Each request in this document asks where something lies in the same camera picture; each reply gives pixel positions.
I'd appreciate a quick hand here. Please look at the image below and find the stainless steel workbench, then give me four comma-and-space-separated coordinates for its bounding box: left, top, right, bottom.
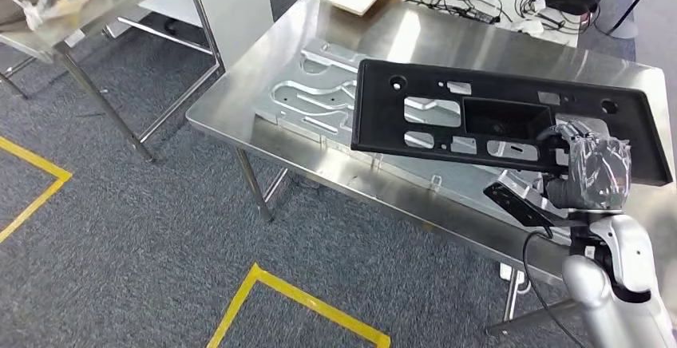
186, 0, 677, 336

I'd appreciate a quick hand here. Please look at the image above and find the black plastic plate bracket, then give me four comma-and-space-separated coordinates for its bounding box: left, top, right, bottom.
350, 58, 674, 187

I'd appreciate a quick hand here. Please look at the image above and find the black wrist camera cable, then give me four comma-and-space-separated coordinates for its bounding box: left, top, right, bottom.
522, 227, 583, 348

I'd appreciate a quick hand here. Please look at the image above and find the black pole grey base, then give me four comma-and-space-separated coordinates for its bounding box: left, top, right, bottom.
595, 0, 670, 40

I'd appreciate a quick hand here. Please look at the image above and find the pale wrist camera black mount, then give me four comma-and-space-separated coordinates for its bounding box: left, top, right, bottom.
482, 169, 575, 229

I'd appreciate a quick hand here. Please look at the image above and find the white cabinet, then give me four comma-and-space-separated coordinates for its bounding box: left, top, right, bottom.
138, 0, 275, 72

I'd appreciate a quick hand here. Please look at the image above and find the stamped silver metal panel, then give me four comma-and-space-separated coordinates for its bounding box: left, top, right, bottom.
253, 38, 607, 163

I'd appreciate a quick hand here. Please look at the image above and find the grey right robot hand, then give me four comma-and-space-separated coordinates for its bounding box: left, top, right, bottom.
538, 119, 633, 213

